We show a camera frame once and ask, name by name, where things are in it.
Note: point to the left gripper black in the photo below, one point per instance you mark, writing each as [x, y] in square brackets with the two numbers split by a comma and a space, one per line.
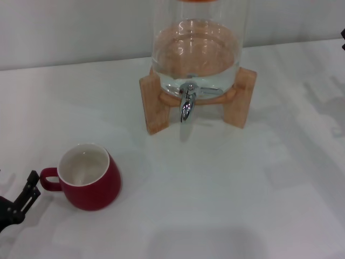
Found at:
[8, 211]

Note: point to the red cup white inside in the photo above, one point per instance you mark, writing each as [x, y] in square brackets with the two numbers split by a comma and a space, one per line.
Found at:
[94, 194]

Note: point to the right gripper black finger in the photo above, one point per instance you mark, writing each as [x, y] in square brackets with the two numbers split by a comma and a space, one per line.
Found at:
[343, 32]

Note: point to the glass water dispenser jar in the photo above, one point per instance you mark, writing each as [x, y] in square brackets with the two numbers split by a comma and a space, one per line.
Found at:
[196, 40]

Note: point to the chrome faucet tap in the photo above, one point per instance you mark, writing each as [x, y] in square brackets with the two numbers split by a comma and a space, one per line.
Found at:
[186, 108]

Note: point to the wooden dispenser stand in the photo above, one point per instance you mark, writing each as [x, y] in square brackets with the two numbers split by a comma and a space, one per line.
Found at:
[153, 108]

